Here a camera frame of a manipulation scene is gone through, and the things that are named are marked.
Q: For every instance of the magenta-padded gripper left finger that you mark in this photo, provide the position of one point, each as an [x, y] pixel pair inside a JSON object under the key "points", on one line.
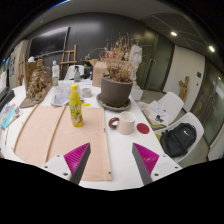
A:
{"points": [[77, 156]]}

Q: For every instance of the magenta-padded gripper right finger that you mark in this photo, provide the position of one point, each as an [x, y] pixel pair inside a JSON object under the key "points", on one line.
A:
{"points": [[146, 158]]}

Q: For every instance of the yellow drink bottle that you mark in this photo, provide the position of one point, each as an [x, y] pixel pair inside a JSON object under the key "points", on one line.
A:
{"points": [[76, 110]]}

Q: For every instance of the flat round red coaster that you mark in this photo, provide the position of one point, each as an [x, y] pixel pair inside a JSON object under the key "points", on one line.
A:
{"points": [[143, 128]]}

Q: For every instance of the stack of papers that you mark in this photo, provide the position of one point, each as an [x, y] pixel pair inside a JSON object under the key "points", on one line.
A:
{"points": [[155, 113]]}

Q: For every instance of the light wooden panel with strips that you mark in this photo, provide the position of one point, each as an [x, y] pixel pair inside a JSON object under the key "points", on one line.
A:
{"points": [[36, 133]]}

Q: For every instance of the yellow marker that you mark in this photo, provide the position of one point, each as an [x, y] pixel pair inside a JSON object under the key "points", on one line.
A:
{"points": [[86, 104]]}

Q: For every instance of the grey plant saucer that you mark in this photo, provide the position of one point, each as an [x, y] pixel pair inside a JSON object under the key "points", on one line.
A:
{"points": [[113, 108]]}

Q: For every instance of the white chair with papers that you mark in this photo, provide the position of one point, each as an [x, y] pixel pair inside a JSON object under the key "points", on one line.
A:
{"points": [[171, 101]]}

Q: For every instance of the small white cup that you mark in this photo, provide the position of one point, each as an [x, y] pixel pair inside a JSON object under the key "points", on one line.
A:
{"points": [[86, 92]]}

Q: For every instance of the grey pot with dried plant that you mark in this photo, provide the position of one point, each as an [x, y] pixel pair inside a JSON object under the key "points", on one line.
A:
{"points": [[115, 91]]}

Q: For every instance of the wooden figure statue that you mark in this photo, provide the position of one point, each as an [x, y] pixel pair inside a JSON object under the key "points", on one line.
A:
{"points": [[183, 88]]}

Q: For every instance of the brown relief sculpture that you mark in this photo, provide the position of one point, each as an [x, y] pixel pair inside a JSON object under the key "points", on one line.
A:
{"points": [[38, 85]]}

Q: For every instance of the dark spray bottle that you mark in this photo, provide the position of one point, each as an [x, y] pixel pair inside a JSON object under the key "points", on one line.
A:
{"points": [[77, 75]]}

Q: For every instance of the clear spray bottle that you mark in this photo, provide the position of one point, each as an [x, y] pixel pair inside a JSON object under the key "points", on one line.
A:
{"points": [[55, 75]]}

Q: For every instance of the black flat device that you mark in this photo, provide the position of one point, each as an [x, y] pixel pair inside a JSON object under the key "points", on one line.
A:
{"points": [[5, 98]]}

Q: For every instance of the wooden easel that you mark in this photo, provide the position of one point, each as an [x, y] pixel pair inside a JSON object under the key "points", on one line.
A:
{"points": [[68, 53]]}

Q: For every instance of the white cabinet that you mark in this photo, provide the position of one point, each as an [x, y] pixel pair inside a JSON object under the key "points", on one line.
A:
{"points": [[16, 60]]}

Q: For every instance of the round ceiling light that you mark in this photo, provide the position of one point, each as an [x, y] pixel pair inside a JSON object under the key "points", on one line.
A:
{"points": [[211, 49], [173, 33]]}

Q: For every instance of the black wall screen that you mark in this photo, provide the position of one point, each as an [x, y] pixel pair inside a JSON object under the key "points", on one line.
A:
{"points": [[49, 41]]}

